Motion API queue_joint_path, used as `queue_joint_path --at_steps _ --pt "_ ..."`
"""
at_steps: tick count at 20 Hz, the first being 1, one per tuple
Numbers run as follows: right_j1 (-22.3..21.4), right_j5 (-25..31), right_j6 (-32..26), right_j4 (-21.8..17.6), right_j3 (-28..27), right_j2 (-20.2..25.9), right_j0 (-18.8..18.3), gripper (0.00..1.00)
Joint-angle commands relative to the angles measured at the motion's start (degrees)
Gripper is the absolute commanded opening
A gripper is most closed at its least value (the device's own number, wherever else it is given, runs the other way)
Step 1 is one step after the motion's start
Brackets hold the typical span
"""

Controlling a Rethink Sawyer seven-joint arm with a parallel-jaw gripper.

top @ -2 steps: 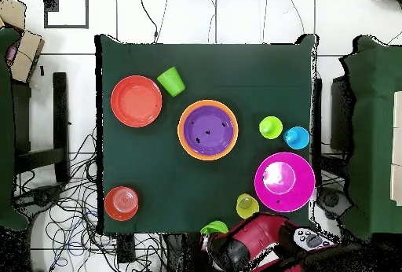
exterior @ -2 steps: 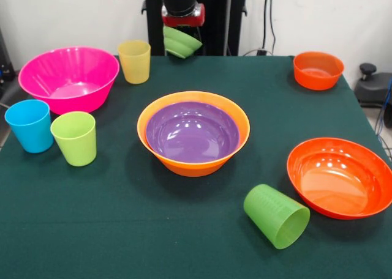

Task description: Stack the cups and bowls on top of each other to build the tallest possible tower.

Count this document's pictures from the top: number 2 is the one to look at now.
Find blue cup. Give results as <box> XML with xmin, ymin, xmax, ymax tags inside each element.
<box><xmin>4</xmin><ymin>99</ymin><xmax>55</xmax><ymax>154</ymax></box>

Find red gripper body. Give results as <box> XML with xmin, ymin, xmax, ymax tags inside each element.
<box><xmin>160</xmin><ymin>2</ymin><xmax>206</xmax><ymax>28</ymax></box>

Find large pink bowl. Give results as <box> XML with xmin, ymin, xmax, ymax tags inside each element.
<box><xmin>17</xmin><ymin>46</ymin><xmax>121</xmax><ymax>116</ymax></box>

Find yellow cup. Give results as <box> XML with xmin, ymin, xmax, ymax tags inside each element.
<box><xmin>116</xmin><ymin>39</ymin><xmax>152</xmax><ymax>85</ymax></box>

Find blue cables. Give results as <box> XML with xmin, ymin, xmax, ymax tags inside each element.
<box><xmin>375</xmin><ymin>76</ymin><xmax>392</xmax><ymax>157</ymax></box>

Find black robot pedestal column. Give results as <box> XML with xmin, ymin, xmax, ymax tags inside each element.
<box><xmin>141</xmin><ymin>0</ymin><xmax>248</xmax><ymax>57</ymax></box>

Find small green bowl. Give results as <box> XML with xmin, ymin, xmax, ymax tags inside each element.
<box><xmin>163</xmin><ymin>25</ymin><xmax>203</xmax><ymax>59</ymax></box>

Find dark equipment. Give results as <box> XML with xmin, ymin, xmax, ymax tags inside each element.
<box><xmin>0</xmin><ymin>28</ymin><xmax>17</xmax><ymax>89</ymax></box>

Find black wall cable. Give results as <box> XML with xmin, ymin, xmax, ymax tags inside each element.
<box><xmin>262</xmin><ymin>0</ymin><xmax>277</xmax><ymax>52</ymax></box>

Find dark green tablecloth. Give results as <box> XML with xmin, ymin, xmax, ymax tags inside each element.
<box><xmin>0</xmin><ymin>55</ymin><xmax>392</xmax><ymax>279</ymax></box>

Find lime green cup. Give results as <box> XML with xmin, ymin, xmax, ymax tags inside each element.
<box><xmin>50</xmin><ymin>111</ymin><xmax>97</xmax><ymax>168</ymax></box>

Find wide red-orange bowl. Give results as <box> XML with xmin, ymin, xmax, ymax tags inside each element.
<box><xmin>286</xmin><ymin>137</ymin><xmax>392</xmax><ymax>221</ymax></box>

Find large orange bowl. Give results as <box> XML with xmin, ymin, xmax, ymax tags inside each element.
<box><xmin>137</xmin><ymin>91</ymin><xmax>251</xmax><ymax>178</ymax></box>

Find black stand base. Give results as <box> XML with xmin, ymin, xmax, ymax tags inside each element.
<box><xmin>354</xmin><ymin>62</ymin><xmax>392</xmax><ymax>109</ymax></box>

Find purple bowl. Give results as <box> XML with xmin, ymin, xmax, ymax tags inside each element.
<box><xmin>145</xmin><ymin>101</ymin><xmax>241</xmax><ymax>165</ymax></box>

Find small orange bowl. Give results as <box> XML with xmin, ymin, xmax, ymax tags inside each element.
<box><xmin>293</xmin><ymin>51</ymin><xmax>345</xmax><ymax>91</ymax></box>

